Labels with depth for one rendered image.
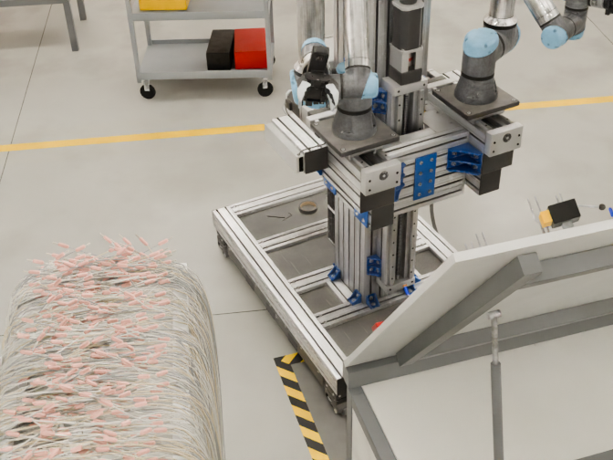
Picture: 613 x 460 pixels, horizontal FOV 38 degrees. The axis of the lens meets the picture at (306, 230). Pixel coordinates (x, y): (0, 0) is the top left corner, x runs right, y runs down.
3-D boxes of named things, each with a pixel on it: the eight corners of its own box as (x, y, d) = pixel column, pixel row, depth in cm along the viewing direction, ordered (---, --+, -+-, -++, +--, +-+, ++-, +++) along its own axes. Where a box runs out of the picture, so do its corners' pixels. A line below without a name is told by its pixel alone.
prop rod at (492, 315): (489, 314, 182) (493, 433, 192) (501, 311, 182) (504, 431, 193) (485, 310, 183) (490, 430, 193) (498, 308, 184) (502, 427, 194)
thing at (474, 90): (445, 91, 318) (447, 66, 312) (480, 81, 323) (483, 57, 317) (470, 109, 307) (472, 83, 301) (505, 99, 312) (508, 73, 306)
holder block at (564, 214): (618, 231, 175) (602, 189, 177) (562, 246, 176) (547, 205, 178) (614, 236, 179) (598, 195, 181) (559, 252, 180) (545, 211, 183)
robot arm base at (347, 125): (324, 125, 301) (323, 99, 295) (362, 114, 306) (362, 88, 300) (345, 145, 290) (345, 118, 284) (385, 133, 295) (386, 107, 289)
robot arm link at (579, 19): (551, 41, 293) (555, 9, 287) (565, 29, 300) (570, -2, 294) (574, 47, 289) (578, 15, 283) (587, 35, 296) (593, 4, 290)
